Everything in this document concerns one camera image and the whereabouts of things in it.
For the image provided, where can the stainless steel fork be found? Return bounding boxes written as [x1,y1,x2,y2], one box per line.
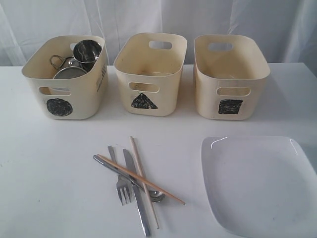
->
[107,145,131,206]

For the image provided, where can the cream bin with square mark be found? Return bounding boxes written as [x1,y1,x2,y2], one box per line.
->
[194,34,270,120]

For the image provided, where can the stainless steel spoon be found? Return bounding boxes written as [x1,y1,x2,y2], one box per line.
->
[93,155,165,203]

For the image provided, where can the white square plate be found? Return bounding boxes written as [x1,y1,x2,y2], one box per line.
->
[201,136,317,238]

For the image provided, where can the white backdrop curtain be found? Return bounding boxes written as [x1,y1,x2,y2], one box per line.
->
[0,0,317,71]

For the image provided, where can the brown wooden chopstick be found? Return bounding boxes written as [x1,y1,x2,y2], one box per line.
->
[97,154,186,205]

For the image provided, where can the cream bin with triangle mark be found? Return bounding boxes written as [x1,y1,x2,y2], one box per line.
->
[114,33,187,117]

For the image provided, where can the stainless steel knife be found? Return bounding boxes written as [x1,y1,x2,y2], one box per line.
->
[123,149,151,238]

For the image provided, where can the steel mug with handle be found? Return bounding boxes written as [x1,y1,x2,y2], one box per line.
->
[49,55,83,70]

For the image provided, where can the cream bin with circle mark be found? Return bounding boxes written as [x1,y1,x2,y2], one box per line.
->
[21,35,108,119]

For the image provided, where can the light wooden chopstick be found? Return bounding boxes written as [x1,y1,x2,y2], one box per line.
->
[130,135,160,229]

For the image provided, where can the small stainless steel cup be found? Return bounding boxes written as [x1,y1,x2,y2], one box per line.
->
[73,39,102,72]

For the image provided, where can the large stainless steel bowl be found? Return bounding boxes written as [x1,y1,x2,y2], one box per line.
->
[53,66,87,79]

